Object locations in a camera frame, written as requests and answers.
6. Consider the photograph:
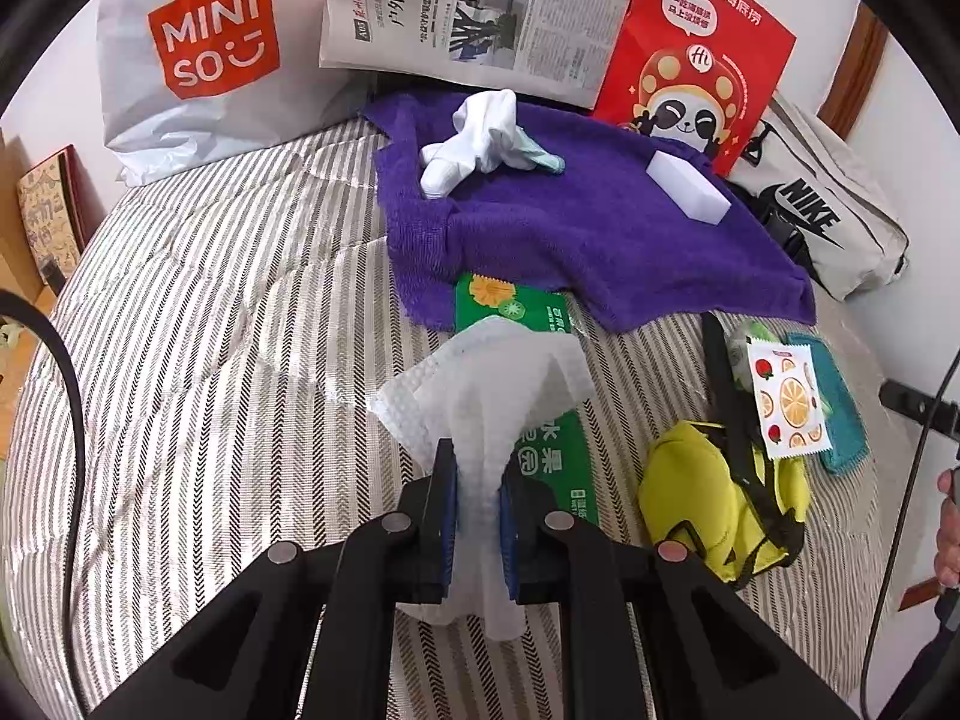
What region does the white embossed wipe sheet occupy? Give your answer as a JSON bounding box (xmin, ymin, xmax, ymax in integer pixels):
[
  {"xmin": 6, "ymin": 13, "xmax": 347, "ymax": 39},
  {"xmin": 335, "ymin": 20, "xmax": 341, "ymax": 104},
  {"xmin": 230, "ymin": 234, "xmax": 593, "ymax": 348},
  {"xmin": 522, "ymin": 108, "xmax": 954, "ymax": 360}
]
[{"xmin": 369, "ymin": 315, "xmax": 593, "ymax": 643}]

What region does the beige crossbody bag black logo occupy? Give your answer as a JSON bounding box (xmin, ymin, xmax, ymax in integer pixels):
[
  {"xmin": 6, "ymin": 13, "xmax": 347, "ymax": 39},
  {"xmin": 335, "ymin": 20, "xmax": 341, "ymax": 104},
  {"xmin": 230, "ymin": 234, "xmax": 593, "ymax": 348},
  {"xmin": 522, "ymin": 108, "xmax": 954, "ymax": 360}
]
[{"xmin": 724, "ymin": 90, "xmax": 912, "ymax": 302}]

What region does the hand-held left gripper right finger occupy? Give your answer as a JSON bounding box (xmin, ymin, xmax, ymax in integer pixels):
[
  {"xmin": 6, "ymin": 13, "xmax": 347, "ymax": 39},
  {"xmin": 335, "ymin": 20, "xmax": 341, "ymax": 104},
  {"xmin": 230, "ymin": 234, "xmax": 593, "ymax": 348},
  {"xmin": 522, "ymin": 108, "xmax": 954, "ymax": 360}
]
[{"xmin": 498, "ymin": 456, "xmax": 860, "ymax": 720}]

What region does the red panda paper bag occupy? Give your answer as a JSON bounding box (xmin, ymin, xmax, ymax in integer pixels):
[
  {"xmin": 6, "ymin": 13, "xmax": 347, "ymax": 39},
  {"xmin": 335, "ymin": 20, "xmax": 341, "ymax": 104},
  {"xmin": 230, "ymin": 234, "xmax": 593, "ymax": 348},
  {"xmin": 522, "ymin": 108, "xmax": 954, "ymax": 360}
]
[{"xmin": 592, "ymin": 0, "xmax": 797, "ymax": 179}]

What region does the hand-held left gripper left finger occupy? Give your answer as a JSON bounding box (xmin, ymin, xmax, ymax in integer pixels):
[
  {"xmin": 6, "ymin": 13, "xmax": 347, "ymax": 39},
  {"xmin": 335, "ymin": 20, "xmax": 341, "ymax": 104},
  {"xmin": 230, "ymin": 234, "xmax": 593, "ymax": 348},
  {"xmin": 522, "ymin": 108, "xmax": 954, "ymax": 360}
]
[{"xmin": 82, "ymin": 439, "xmax": 457, "ymax": 720}]

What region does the newspaper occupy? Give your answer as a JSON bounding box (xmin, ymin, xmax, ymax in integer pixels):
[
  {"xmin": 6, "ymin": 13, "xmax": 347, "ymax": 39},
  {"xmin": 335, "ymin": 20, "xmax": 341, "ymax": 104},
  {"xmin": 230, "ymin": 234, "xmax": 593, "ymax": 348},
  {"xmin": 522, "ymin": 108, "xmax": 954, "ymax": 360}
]
[{"xmin": 319, "ymin": 0, "xmax": 647, "ymax": 110}]

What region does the white shopping bag orange logo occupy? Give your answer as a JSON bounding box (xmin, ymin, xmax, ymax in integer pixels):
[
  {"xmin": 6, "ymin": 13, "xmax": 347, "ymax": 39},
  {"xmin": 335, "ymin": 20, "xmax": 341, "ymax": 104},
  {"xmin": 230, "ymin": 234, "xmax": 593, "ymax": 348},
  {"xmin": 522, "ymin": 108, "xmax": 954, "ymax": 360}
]
[{"xmin": 101, "ymin": 0, "xmax": 362, "ymax": 188}]

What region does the wooden door frame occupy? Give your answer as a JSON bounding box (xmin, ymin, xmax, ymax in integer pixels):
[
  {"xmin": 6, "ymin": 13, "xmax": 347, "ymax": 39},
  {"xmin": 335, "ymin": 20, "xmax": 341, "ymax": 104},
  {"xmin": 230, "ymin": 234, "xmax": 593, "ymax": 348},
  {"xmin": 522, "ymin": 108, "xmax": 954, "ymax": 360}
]
[{"xmin": 817, "ymin": 4, "xmax": 890, "ymax": 140}]

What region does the white sponge block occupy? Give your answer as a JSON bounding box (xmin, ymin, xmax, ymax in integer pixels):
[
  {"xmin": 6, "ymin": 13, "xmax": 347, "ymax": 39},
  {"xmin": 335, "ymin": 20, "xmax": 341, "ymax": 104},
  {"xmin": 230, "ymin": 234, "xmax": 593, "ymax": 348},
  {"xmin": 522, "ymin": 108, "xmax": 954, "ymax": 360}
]
[{"xmin": 646, "ymin": 148, "xmax": 733, "ymax": 230}]

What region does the purple towel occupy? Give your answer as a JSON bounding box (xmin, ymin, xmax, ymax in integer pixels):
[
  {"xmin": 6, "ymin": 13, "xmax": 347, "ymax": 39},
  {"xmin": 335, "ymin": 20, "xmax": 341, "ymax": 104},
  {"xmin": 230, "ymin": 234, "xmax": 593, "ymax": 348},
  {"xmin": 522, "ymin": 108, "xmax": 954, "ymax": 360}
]
[{"xmin": 360, "ymin": 90, "xmax": 818, "ymax": 335}]

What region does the thin black cable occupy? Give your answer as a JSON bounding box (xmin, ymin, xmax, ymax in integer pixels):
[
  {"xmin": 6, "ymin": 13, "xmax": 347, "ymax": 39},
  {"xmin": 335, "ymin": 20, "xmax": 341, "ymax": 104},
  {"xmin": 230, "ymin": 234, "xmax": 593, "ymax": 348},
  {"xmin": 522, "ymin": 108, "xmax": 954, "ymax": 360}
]
[{"xmin": 861, "ymin": 367, "xmax": 960, "ymax": 700}]

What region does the pale green tissue pack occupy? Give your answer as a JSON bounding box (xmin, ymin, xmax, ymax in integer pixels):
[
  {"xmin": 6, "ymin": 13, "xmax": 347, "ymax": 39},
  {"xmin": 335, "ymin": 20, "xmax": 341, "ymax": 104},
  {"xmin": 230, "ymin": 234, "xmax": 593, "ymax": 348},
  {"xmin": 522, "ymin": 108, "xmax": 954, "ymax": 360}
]
[{"xmin": 726, "ymin": 317, "xmax": 785, "ymax": 395}]

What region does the person's right hand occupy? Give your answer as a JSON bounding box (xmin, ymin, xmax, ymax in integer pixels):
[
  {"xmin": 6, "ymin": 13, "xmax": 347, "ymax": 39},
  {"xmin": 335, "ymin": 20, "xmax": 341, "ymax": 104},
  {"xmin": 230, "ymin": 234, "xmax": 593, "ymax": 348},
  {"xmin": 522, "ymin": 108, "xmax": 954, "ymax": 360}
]
[{"xmin": 935, "ymin": 468, "xmax": 960, "ymax": 587}]

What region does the fruit print wipe sachet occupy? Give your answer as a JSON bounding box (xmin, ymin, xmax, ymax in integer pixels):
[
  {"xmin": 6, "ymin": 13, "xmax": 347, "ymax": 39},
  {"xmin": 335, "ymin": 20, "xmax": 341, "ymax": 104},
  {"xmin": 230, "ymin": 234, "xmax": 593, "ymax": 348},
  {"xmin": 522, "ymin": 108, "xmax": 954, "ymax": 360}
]
[{"xmin": 745, "ymin": 340, "xmax": 830, "ymax": 461}]

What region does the yellow bag with black strap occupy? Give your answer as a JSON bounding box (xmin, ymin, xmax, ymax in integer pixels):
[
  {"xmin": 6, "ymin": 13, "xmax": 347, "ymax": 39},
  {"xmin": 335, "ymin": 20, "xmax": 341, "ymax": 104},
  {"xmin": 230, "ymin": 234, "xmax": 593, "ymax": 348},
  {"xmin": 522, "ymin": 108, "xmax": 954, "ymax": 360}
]
[{"xmin": 637, "ymin": 311, "xmax": 812, "ymax": 592}]

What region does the green wet wipe packet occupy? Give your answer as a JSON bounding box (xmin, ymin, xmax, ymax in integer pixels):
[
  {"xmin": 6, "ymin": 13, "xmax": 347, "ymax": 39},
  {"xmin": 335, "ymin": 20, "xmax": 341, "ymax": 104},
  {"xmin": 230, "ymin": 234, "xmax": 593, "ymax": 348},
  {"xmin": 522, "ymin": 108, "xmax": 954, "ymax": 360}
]
[{"xmin": 454, "ymin": 272, "xmax": 601, "ymax": 530}]

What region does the patterned wooden box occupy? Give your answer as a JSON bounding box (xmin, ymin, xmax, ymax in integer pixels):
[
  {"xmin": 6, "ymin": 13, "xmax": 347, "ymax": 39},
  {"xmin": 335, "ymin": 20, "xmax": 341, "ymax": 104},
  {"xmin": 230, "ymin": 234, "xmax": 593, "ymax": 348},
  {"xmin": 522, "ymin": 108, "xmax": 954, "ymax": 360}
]
[{"xmin": 15, "ymin": 144, "xmax": 89, "ymax": 293}]

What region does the white socks bundle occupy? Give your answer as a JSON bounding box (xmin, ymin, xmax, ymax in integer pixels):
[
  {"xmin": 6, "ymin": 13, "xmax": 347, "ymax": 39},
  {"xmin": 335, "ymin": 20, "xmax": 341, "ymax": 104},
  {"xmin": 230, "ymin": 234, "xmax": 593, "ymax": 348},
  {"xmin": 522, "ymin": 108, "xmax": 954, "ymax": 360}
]
[{"xmin": 418, "ymin": 88, "xmax": 565, "ymax": 202}]

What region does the teal ribbed cloth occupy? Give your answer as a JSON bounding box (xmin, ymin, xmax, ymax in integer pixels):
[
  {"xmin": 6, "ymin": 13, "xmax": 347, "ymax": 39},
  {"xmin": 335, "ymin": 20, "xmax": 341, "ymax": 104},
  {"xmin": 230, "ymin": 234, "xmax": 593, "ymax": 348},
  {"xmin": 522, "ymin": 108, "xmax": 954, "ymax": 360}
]
[{"xmin": 784, "ymin": 330, "xmax": 871, "ymax": 475}]

